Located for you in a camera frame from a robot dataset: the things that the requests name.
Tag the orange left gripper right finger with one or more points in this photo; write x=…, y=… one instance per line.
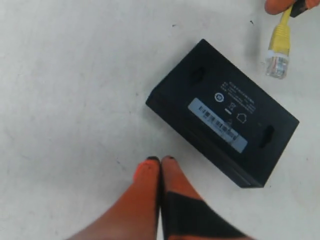
x=185, y=215

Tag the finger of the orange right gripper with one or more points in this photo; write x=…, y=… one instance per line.
x=301, y=6
x=274, y=7

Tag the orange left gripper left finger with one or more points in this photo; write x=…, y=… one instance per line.
x=134, y=216

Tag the black network switch box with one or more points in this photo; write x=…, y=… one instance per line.
x=225, y=115

